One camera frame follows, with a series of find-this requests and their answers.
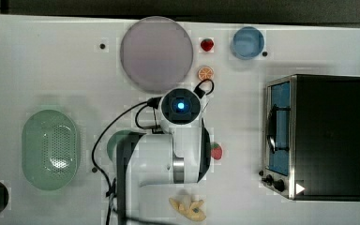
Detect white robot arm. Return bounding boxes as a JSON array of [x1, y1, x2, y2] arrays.
[[115, 87, 211, 225]]

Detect green perforated strainer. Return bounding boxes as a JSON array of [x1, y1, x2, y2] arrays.
[[22, 110, 81, 190]]

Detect plush orange slice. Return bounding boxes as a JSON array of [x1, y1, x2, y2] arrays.
[[198, 66, 215, 81]]

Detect large plush strawberry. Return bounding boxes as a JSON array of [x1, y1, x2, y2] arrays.
[[211, 142, 223, 160]]

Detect green metal mug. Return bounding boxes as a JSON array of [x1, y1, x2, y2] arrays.
[[107, 130, 142, 164]]

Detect lavender round plate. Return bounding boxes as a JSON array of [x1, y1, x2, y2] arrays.
[[120, 16, 193, 93]]

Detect red plush strawberry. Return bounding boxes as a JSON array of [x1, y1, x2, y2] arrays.
[[200, 38, 215, 52]]

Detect blue bowl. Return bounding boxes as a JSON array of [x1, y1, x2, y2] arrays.
[[231, 26, 265, 60]]

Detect plush peeled banana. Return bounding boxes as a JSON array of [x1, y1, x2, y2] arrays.
[[169, 198, 206, 222]]

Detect black toaster oven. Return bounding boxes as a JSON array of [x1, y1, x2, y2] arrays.
[[259, 74, 360, 202]]

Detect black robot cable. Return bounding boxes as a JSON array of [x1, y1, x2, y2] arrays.
[[91, 78, 216, 225]]

